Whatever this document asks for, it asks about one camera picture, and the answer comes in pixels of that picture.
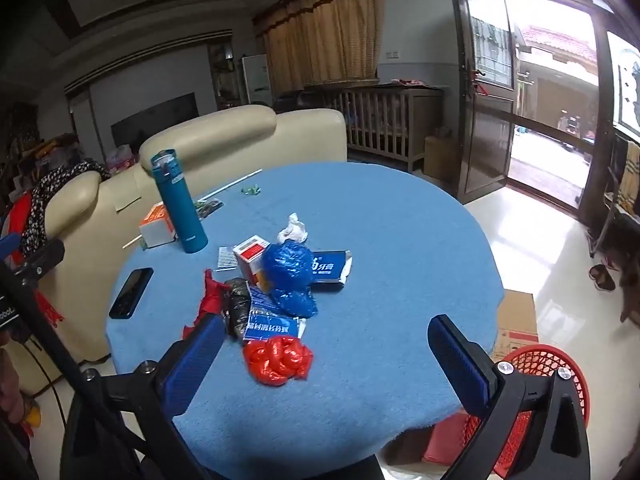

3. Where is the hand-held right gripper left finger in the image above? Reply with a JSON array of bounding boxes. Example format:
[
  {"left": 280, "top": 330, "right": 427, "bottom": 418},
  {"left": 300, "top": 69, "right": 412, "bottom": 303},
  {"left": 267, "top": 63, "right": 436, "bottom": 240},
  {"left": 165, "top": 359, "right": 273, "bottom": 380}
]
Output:
[{"left": 65, "top": 313, "right": 228, "bottom": 480}]

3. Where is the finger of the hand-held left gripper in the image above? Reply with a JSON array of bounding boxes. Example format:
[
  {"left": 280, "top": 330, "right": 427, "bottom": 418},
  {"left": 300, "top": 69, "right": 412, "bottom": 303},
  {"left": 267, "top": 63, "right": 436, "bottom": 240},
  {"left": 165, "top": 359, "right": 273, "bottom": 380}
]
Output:
[
  {"left": 0, "top": 232, "right": 23, "bottom": 263},
  {"left": 14, "top": 237, "right": 66, "bottom": 283}
]

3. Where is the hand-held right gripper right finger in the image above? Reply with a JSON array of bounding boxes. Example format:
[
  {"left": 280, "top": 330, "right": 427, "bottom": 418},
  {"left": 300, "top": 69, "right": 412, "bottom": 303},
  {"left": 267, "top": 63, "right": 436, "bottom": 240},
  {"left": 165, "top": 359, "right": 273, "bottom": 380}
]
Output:
[{"left": 427, "top": 314, "right": 593, "bottom": 480}]

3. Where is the red plastic wrapper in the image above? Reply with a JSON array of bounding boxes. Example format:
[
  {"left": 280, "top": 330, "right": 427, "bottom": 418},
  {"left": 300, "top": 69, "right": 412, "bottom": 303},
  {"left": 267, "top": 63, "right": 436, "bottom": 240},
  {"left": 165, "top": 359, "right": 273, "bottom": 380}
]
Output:
[{"left": 181, "top": 269, "right": 232, "bottom": 341}]

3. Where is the black plastic bag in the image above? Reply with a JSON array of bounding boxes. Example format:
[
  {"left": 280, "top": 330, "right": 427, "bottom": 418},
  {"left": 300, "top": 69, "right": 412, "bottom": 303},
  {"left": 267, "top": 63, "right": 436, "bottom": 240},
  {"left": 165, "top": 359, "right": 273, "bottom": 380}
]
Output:
[{"left": 223, "top": 277, "right": 253, "bottom": 339}]

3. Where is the red plastic basket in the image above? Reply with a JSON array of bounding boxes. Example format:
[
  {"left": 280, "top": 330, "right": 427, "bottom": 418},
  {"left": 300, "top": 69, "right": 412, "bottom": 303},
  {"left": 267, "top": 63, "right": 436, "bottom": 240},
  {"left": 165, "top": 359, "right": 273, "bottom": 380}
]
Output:
[{"left": 422, "top": 344, "right": 592, "bottom": 478}]

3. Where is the red plastic bag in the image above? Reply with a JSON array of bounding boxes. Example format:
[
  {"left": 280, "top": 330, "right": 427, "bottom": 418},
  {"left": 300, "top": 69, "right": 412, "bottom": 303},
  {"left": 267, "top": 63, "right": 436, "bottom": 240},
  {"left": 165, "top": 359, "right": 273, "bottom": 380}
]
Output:
[{"left": 243, "top": 336, "right": 314, "bottom": 387}]

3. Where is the blue and white packet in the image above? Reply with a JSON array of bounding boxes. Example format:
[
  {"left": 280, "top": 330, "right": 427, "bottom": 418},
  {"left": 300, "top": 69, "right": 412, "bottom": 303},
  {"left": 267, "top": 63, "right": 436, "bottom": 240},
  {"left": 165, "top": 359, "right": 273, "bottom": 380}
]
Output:
[{"left": 243, "top": 287, "right": 307, "bottom": 342}]

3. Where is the clear ridged plastic container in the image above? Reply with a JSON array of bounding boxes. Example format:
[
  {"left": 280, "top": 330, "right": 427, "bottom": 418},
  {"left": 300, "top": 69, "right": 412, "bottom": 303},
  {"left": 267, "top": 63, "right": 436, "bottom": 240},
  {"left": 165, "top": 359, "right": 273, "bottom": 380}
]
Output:
[{"left": 215, "top": 245, "right": 240, "bottom": 272}]

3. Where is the red and white box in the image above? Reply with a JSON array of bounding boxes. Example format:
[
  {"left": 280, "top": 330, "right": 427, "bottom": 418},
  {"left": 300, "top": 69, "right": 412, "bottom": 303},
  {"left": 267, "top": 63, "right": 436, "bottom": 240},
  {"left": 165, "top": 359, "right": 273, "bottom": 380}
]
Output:
[{"left": 233, "top": 235, "right": 271, "bottom": 286}]

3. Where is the blue plastic bag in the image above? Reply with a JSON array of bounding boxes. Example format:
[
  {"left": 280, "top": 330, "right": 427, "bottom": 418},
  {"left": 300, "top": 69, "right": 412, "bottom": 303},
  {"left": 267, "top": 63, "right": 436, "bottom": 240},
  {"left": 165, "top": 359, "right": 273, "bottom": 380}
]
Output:
[{"left": 262, "top": 241, "right": 319, "bottom": 318}]

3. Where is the blue toothpaste box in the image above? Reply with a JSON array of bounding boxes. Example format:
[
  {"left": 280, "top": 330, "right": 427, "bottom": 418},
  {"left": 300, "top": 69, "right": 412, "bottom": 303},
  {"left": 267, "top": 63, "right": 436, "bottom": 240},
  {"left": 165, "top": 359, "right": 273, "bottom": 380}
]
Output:
[{"left": 310, "top": 250, "right": 354, "bottom": 292}]

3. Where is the white plastic bag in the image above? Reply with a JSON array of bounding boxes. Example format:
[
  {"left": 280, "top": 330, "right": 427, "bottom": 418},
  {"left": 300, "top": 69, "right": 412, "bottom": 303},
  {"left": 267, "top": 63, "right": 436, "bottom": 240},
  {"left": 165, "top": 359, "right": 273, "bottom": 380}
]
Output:
[{"left": 276, "top": 213, "right": 309, "bottom": 244}]

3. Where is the person's left hand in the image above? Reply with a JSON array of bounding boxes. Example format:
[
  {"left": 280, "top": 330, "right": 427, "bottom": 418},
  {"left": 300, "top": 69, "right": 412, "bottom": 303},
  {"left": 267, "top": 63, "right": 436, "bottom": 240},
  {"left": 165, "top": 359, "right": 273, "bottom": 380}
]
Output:
[{"left": 0, "top": 351, "right": 25, "bottom": 427}]

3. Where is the black polka dot scarf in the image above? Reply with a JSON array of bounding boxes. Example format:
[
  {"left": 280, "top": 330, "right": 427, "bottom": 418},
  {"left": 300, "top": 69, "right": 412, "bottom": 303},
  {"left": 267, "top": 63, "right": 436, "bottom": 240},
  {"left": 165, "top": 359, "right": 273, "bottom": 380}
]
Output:
[{"left": 20, "top": 157, "right": 112, "bottom": 256}]

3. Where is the large cardboard box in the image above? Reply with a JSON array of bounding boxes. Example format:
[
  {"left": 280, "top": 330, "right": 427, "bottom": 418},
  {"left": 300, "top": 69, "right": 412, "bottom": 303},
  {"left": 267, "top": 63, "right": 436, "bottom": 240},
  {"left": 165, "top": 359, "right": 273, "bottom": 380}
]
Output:
[{"left": 492, "top": 289, "right": 540, "bottom": 361}]

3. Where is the black smartphone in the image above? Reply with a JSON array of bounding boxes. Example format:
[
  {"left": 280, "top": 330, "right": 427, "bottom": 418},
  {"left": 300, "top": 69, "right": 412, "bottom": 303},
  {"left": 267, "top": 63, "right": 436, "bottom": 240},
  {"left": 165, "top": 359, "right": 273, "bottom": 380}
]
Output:
[{"left": 108, "top": 267, "right": 154, "bottom": 320}]

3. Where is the blue tablecloth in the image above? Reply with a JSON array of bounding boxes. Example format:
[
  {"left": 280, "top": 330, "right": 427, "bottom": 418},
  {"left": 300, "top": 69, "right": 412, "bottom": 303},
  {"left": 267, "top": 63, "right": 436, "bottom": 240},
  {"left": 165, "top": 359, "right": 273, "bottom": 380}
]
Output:
[{"left": 105, "top": 161, "right": 506, "bottom": 480}]

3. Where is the orange and white carton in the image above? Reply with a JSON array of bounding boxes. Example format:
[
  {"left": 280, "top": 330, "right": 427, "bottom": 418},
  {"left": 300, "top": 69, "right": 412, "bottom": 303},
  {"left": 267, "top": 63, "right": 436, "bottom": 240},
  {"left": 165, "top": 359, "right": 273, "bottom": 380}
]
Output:
[{"left": 138, "top": 201, "right": 177, "bottom": 249}]

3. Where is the teal thermos bottle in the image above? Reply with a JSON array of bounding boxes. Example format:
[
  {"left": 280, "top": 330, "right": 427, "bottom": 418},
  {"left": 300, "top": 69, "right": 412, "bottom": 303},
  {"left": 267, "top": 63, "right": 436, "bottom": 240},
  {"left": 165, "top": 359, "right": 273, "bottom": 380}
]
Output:
[{"left": 151, "top": 149, "right": 209, "bottom": 254}]

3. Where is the black television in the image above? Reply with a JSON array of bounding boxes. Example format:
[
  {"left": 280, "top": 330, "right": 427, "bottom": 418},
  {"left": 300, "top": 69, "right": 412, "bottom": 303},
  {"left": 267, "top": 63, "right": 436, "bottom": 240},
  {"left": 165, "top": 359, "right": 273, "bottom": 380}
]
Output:
[{"left": 110, "top": 92, "right": 198, "bottom": 150}]

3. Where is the thin white stick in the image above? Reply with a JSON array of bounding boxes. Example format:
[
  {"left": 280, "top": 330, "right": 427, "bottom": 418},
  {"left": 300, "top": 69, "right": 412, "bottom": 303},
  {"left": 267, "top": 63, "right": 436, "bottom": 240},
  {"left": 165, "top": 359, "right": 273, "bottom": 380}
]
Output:
[{"left": 200, "top": 169, "right": 263, "bottom": 201}]

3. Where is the small cardboard box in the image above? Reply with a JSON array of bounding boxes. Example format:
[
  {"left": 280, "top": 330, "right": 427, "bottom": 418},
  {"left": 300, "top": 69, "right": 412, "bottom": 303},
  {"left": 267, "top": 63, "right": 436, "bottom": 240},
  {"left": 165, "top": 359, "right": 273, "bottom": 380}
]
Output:
[{"left": 424, "top": 135, "right": 460, "bottom": 183}]

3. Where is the black metal chair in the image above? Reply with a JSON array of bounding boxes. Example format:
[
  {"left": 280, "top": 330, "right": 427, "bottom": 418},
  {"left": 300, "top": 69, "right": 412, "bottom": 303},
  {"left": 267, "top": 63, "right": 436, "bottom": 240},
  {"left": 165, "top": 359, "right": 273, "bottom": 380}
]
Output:
[{"left": 589, "top": 132, "right": 640, "bottom": 261}]

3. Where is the cream leather sofa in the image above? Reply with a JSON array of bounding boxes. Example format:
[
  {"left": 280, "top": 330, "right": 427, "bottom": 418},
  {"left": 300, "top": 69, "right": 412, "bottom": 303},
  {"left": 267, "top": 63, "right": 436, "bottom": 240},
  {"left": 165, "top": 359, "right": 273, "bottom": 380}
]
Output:
[{"left": 0, "top": 105, "right": 348, "bottom": 396}]

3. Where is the wooden glass door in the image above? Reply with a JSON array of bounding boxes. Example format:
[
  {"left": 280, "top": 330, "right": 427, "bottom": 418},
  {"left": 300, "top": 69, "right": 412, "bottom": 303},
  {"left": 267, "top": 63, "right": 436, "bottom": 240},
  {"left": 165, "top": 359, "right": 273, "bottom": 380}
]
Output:
[{"left": 447, "top": 0, "right": 521, "bottom": 201}]

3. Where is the wooden slatted cabinet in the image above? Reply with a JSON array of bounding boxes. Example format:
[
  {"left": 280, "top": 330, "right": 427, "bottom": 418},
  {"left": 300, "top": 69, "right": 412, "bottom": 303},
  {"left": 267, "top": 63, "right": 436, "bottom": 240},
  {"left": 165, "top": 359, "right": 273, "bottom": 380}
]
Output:
[{"left": 320, "top": 86, "right": 445, "bottom": 173}]

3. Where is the striped cloth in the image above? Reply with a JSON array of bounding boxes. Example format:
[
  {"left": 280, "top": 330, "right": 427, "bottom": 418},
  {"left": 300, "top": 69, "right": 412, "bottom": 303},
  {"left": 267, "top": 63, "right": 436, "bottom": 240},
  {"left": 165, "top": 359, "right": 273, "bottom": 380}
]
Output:
[{"left": 620, "top": 142, "right": 640, "bottom": 211}]

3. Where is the glass display cabinet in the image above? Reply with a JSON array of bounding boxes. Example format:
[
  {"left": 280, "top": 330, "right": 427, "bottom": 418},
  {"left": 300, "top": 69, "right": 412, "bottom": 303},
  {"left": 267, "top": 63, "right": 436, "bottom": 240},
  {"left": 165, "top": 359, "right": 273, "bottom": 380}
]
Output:
[{"left": 207, "top": 42, "right": 246, "bottom": 111}]

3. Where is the white standing air conditioner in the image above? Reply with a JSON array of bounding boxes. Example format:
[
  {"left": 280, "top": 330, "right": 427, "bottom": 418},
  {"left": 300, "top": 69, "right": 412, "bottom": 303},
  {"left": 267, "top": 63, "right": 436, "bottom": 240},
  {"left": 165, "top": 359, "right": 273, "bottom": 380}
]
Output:
[{"left": 242, "top": 54, "right": 274, "bottom": 107}]

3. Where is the tan curtain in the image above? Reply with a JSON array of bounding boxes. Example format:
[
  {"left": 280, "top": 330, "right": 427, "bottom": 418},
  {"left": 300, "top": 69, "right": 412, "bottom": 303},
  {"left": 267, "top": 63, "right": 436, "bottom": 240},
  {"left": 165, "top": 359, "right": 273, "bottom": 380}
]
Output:
[{"left": 255, "top": 0, "right": 386, "bottom": 93}]

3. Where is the red cloth strap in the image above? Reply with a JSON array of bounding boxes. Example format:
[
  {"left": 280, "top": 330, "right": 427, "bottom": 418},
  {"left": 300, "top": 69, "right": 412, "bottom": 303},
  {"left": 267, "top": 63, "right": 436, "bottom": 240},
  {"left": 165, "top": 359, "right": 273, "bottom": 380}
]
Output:
[{"left": 5, "top": 192, "right": 66, "bottom": 326}]

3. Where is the thick black cable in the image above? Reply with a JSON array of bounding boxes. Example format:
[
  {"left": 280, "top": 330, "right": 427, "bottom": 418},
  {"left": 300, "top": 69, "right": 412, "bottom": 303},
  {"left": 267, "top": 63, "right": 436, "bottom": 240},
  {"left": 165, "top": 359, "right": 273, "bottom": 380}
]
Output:
[{"left": 0, "top": 257, "right": 151, "bottom": 480}]

